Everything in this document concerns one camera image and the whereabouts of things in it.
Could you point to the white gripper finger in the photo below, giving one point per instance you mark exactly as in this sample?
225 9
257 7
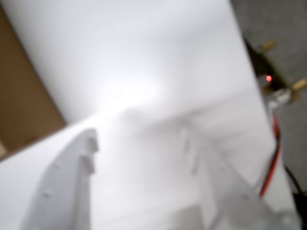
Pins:
62 187

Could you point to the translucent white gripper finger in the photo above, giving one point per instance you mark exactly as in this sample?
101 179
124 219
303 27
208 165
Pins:
230 203

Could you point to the brown cardboard box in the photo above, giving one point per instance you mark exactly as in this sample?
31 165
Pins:
19 95

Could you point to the black curved tube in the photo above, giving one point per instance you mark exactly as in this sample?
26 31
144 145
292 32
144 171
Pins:
303 210

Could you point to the circuit board with brass standoffs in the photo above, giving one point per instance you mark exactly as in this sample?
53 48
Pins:
263 69

